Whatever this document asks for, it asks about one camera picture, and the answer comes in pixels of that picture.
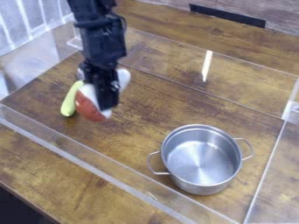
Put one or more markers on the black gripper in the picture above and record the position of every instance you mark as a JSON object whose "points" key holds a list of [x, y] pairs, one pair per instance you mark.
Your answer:
{"points": [[103, 49]]}

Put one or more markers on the red white plush mushroom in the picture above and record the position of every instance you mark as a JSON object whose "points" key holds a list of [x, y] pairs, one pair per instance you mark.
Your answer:
{"points": [[86, 100]]}

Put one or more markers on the silver metal pot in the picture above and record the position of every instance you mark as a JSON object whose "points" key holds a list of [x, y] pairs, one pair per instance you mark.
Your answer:
{"points": [[202, 158]]}

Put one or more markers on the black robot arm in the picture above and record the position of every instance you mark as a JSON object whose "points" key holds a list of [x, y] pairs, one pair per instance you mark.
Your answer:
{"points": [[95, 13]]}

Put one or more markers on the clear acrylic triangle stand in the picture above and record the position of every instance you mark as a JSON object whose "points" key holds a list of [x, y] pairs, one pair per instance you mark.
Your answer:
{"points": [[75, 42]]}

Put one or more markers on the clear acrylic barrier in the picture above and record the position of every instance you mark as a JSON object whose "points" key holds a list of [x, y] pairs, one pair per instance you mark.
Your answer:
{"points": [[148, 190]]}

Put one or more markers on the black bar on table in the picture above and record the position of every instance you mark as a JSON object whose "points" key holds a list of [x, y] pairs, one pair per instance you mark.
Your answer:
{"points": [[246, 20]]}

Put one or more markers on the yellow-green handled spoon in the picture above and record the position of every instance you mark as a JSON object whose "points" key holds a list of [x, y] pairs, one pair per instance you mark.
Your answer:
{"points": [[67, 107]]}

